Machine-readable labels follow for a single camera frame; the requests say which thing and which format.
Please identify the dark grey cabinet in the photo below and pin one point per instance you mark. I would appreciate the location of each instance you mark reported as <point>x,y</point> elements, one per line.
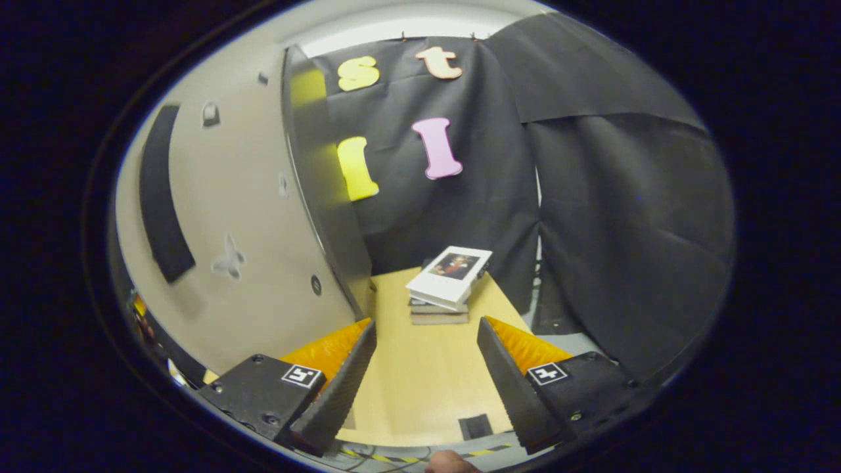
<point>348,256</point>

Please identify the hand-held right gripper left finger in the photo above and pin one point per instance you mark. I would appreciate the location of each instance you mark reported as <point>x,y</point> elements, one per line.
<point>345,387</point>

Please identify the grey book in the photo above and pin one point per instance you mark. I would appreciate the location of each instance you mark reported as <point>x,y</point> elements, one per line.
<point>439,319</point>

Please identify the beige cabinet door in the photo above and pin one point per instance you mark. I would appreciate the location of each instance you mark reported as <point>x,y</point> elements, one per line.
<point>243,184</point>

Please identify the black backdrop cloth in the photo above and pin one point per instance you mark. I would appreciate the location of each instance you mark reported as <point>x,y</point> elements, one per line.
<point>624,230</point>

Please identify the dark book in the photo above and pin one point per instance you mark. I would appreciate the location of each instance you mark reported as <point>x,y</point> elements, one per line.
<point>433,307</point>

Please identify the small black block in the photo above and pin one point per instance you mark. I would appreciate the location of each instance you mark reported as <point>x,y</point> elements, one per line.
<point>475,427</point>

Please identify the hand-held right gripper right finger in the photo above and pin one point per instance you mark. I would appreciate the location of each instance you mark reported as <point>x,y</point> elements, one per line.
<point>507,387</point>

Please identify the white book with portrait cover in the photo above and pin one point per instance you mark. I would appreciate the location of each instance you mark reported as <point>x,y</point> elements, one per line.
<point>453,279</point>

